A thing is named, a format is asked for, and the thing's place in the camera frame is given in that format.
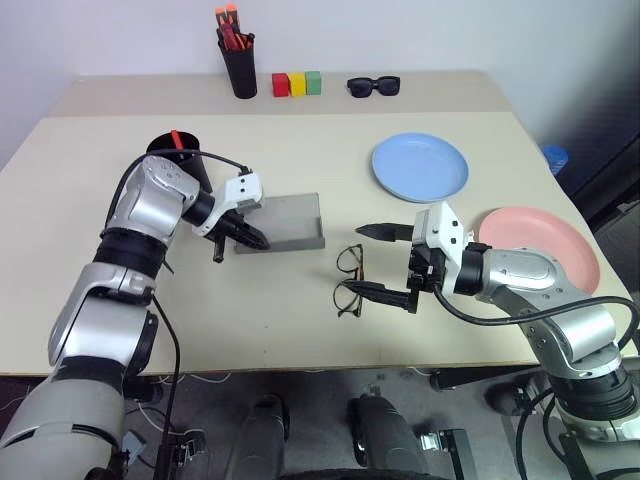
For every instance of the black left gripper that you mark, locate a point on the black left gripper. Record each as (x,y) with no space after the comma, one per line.
(225,224)

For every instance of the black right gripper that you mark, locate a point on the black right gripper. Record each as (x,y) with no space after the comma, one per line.
(424,267)

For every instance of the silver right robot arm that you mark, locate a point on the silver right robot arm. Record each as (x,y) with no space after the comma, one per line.
(530,270)

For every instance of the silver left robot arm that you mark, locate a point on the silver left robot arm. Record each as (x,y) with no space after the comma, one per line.
(150,200)

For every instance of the wide black cup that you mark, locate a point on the wide black cup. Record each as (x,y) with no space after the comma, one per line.
(165,145)

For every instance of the tortoiseshell eyeglasses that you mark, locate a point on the tortoiseshell eyeglasses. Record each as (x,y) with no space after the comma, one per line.
(350,257)

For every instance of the blue plate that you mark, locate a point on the blue plate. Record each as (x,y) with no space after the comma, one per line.
(420,167)

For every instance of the red marker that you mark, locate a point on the red marker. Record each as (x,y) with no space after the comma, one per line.
(175,139)

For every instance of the red block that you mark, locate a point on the red block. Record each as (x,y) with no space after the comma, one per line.
(280,85)

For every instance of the yellow block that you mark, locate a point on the yellow block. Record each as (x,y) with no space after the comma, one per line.
(297,84)

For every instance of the pink plate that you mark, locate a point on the pink plate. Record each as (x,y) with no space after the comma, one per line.
(545,230)

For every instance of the tall black pen holder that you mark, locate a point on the tall black pen holder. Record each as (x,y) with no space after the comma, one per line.
(242,70)

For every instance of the green block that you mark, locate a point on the green block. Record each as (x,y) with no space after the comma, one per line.
(313,82)

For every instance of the black sunglasses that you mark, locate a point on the black sunglasses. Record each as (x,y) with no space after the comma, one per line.
(372,86)

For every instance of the dark rounded shape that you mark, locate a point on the dark rounded shape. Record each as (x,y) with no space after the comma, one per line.
(385,440)
(260,440)

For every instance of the black metal table foot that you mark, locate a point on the black metal table foot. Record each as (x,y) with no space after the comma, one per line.
(187,447)
(445,447)

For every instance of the blue bottle cap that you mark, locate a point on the blue bottle cap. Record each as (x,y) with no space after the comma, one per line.
(555,157)

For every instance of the orange capped black pen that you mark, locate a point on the orange capped black pen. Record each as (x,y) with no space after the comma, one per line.
(220,17)
(231,14)

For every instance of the black panel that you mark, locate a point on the black panel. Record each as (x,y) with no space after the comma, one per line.
(600,150)

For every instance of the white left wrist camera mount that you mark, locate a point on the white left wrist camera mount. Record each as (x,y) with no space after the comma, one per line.
(242,189)

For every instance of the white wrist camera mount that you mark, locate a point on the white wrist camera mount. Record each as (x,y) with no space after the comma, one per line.
(442,227)
(242,189)

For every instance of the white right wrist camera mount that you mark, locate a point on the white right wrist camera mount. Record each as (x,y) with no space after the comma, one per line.
(442,227)

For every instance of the black table frame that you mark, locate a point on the black table frame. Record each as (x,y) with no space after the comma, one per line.
(465,377)

